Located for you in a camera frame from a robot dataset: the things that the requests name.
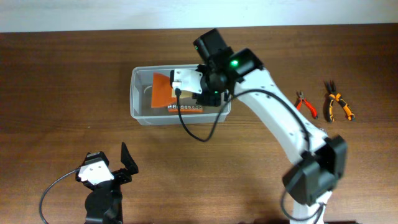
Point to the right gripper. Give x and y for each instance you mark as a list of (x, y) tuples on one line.
[(204, 96)]

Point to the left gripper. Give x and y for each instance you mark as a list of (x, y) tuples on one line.
[(125, 176)]

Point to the orange bit holder strip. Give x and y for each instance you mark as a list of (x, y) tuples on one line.
[(184, 109)]

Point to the orange scraper wooden handle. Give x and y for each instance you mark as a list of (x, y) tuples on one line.
[(162, 93)]

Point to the red black cutting pliers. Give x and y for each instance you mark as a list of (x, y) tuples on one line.
[(301, 100)]

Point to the orange black needle-nose pliers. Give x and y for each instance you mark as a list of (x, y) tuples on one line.
[(335, 97)]

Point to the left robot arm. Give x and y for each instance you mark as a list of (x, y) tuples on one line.
[(104, 203)]

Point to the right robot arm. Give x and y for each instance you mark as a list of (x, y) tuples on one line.
[(318, 160)]

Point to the clear plastic container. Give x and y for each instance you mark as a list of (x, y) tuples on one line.
[(140, 100)]

